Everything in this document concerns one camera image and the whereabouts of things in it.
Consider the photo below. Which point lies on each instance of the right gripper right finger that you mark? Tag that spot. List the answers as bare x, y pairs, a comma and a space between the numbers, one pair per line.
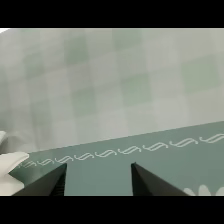
146, 185

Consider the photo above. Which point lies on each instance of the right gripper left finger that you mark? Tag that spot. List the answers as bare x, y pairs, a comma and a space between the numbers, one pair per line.
50, 185

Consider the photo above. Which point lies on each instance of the white T-shirt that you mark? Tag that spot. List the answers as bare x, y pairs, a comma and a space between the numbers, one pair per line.
10, 166

